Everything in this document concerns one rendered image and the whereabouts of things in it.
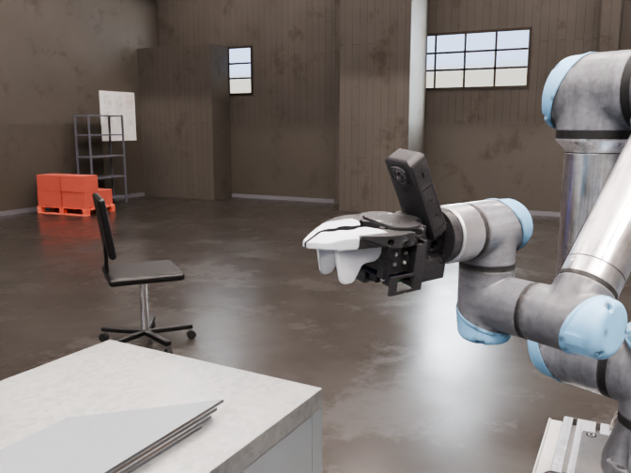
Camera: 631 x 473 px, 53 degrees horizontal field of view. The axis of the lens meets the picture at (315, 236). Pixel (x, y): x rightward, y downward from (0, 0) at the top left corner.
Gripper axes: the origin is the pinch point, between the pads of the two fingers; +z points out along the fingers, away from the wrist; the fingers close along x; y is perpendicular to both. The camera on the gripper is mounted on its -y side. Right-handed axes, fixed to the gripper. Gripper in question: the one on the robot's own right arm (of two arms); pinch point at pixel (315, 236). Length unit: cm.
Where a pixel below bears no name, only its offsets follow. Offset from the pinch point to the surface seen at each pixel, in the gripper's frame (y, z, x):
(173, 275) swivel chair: 136, -139, 327
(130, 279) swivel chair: 137, -112, 334
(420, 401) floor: 170, -216, 162
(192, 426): 45, -5, 35
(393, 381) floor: 174, -225, 191
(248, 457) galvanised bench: 47, -10, 26
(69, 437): 44, 14, 42
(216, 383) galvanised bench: 48, -18, 51
